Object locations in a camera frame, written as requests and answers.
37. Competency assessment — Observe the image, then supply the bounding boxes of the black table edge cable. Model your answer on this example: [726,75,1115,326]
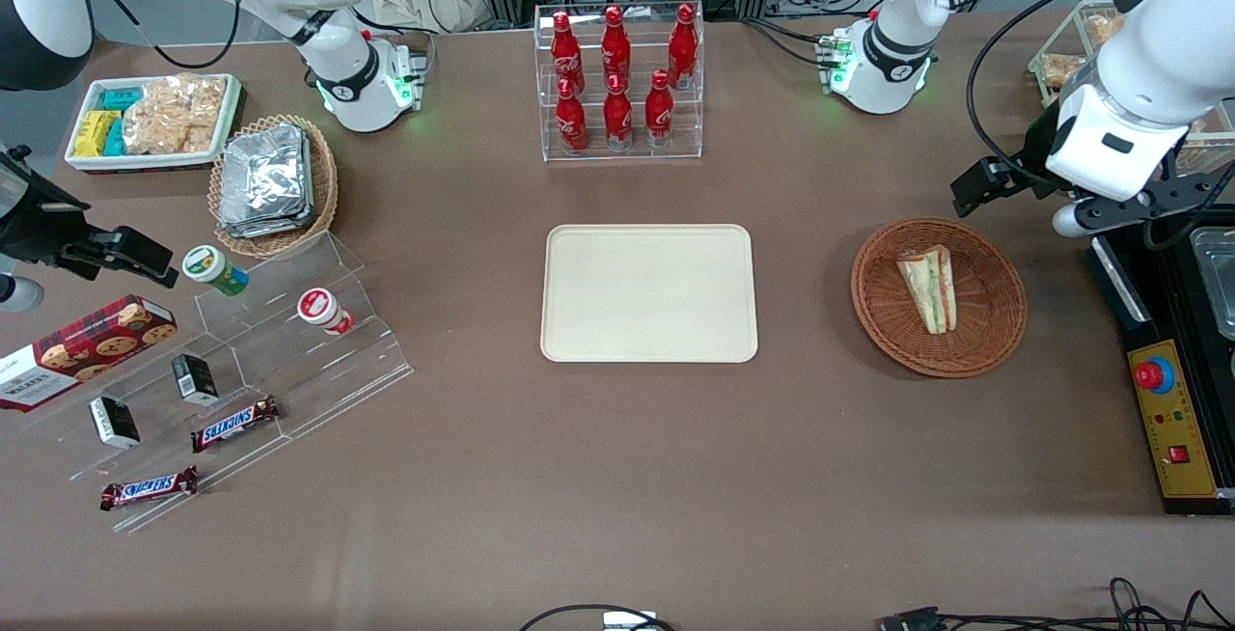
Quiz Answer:
[519,603,678,631]

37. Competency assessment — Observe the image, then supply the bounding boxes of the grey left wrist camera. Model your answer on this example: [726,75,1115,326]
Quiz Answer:
[1052,176,1186,239]

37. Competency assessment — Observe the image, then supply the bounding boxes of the clear bag of crackers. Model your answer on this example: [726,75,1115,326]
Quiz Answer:
[122,73,230,156]

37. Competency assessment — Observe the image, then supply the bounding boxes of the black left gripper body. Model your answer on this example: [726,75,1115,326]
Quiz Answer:
[1011,108,1074,205]

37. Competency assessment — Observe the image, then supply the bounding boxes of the red tartan cookie box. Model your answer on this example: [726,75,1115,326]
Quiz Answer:
[0,293,178,413]

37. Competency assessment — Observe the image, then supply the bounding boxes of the red emergency stop button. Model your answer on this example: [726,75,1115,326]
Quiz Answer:
[1134,357,1176,395]

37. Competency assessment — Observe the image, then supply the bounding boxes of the oval wicker basket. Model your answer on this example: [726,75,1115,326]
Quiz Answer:
[207,113,340,260]

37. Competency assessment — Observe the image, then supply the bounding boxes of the triangle sandwich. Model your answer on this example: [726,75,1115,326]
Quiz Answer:
[895,244,959,336]

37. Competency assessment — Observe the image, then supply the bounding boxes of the cream plastic tray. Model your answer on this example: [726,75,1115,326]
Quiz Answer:
[539,223,759,365]

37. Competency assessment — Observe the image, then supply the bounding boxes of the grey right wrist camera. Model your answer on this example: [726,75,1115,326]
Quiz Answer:
[0,275,45,315]

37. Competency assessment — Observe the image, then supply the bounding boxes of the black base cables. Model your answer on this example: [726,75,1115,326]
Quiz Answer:
[741,16,837,69]

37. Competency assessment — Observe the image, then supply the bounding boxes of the red cola bottle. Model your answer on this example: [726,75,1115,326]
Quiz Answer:
[550,11,586,97]
[556,78,589,155]
[603,74,635,153]
[600,5,632,92]
[668,3,700,91]
[644,69,675,150]

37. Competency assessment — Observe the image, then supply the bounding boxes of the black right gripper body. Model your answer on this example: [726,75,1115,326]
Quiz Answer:
[0,144,96,267]

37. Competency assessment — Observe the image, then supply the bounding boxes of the clear acrylic bottle rack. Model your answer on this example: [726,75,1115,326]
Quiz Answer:
[533,1,706,164]

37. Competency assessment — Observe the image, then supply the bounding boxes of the black plug connector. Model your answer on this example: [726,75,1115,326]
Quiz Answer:
[881,606,948,631]

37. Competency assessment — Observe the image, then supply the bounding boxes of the green snack cup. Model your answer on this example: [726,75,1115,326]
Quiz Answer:
[181,244,250,298]

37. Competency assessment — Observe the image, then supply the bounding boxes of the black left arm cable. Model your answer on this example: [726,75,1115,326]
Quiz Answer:
[967,0,1107,188]

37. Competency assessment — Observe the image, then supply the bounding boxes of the teal snack packets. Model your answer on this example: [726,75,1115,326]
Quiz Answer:
[99,85,147,158]

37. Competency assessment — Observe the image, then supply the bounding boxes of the black looped cable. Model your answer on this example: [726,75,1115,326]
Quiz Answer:
[941,576,1235,631]

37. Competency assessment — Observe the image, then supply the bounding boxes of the silver foil packet stack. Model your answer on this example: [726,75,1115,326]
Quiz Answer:
[218,123,316,240]

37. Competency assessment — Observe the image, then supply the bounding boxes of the clear acrylic snack case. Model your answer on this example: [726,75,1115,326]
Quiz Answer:
[1027,0,1235,178]

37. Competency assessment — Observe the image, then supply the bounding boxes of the clear acrylic stepped display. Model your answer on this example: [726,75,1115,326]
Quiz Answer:
[17,230,416,534]

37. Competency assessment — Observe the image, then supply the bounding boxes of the clear container on machine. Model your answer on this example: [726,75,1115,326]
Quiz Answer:
[1189,225,1235,343]

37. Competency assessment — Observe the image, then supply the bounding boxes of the black control box machine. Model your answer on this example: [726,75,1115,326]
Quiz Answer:
[1087,209,1235,517]

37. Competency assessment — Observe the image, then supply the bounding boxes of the white rectangular snack tray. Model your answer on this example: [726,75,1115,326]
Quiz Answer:
[64,72,244,175]

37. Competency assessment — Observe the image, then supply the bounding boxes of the small black box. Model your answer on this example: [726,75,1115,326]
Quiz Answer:
[88,396,142,451]
[171,352,221,408]

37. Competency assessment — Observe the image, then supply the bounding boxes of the red snack cup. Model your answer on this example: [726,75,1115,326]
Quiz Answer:
[296,288,355,337]

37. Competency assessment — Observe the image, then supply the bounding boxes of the round wicker basket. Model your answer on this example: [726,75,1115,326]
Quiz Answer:
[850,216,1029,380]

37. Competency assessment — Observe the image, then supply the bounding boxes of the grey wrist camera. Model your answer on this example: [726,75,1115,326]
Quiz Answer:
[1052,176,1186,239]
[0,275,45,315]

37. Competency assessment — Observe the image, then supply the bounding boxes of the snickers chocolate bar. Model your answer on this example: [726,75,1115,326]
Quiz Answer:
[99,464,201,512]
[189,395,282,454]

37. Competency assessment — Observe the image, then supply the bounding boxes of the yellow snack packets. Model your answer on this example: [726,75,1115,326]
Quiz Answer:
[73,109,123,158]

